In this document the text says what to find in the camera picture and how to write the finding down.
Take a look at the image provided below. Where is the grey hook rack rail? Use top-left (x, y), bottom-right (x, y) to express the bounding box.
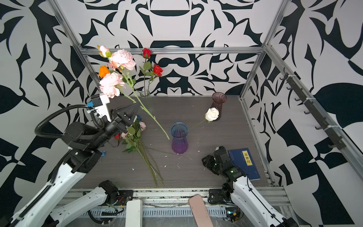
top-left (281, 68), bottom-right (347, 150)

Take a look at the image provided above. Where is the bunch of artificial flowers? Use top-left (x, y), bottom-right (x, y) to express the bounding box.
top-left (113, 115), bottom-right (164, 187)

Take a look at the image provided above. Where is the purple blue glass vase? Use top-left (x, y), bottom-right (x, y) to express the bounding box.
top-left (171, 122), bottom-right (189, 154)

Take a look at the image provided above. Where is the small circuit board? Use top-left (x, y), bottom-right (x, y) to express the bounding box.
top-left (226, 207), bottom-right (244, 223)

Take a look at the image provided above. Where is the dark maroon glass vase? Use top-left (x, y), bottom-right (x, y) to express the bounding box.
top-left (211, 92), bottom-right (227, 121)

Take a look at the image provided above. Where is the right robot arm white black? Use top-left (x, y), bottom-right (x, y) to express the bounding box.
top-left (202, 146), bottom-right (298, 227)

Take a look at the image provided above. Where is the large red artificial rose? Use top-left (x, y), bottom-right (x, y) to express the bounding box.
top-left (146, 64), bottom-right (163, 94)

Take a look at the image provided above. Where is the white artificial rose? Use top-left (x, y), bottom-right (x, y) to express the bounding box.
top-left (187, 107), bottom-right (220, 132)

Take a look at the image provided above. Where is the small red artificial rose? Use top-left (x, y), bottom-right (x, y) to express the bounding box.
top-left (140, 48), bottom-right (154, 97)

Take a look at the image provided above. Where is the pink phone-like device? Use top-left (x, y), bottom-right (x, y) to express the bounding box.
top-left (189, 194), bottom-right (214, 227)

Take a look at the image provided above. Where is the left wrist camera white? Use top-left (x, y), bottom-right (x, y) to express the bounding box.
top-left (87, 93), bottom-right (111, 122)

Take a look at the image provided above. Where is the orange artificial rose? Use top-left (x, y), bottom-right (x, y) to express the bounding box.
top-left (98, 65), bottom-right (142, 96)

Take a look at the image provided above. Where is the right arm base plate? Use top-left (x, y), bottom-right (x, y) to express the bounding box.
top-left (208, 188), bottom-right (234, 205)

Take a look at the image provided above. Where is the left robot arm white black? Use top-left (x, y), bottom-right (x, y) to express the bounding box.
top-left (1, 103), bottom-right (140, 227)

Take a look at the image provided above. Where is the blue book yellow label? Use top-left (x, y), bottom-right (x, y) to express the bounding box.
top-left (228, 148), bottom-right (261, 180)

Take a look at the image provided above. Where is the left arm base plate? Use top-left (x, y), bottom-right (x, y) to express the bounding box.
top-left (112, 190), bottom-right (134, 206)

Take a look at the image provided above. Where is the pink peony flower spray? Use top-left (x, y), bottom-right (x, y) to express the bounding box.
top-left (97, 45), bottom-right (170, 139)

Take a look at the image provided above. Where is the white phone-like device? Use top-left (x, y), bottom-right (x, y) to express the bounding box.
top-left (125, 199), bottom-right (143, 227)

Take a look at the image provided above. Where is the clear glass vase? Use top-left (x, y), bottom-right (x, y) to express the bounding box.
top-left (140, 89), bottom-right (156, 114)

